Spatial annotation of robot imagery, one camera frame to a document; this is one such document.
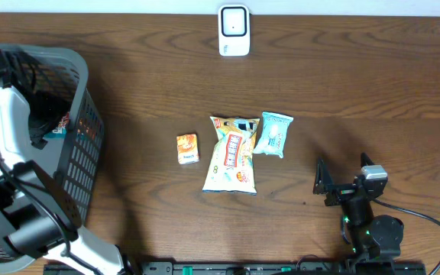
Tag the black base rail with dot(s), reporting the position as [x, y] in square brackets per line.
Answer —
[307, 267]

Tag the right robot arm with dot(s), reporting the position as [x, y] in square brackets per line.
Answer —
[372, 237]

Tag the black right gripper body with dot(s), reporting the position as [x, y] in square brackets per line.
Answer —
[357, 211]

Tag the white barcode scanner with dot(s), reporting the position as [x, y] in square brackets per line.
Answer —
[234, 32]

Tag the grey plastic shopping basket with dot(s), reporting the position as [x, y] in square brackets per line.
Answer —
[82, 153]

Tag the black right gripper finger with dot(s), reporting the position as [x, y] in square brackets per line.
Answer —
[323, 180]
[365, 160]

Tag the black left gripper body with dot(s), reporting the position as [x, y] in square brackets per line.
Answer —
[44, 105]

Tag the red Top chocolate bar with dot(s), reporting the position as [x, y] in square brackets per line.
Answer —
[60, 130]

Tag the small orange snack box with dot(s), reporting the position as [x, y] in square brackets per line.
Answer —
[187, 149]

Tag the large yellow snack bag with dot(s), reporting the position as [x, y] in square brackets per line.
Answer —
[231, 167]

